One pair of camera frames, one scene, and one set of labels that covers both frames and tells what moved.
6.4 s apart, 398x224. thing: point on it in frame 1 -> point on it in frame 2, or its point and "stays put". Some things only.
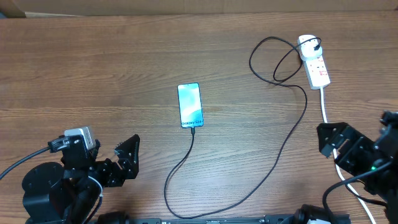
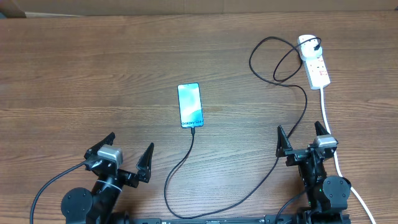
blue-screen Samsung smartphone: (190, 106) stays put
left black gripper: (129, 165) -> (142, 165)
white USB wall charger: (310, 46) stays put
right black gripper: (357, 148) -> (296, 155)
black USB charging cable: (278, 82) -> (178, 158)
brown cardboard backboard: (95, 8) stays put
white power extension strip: (317, 73) stays put
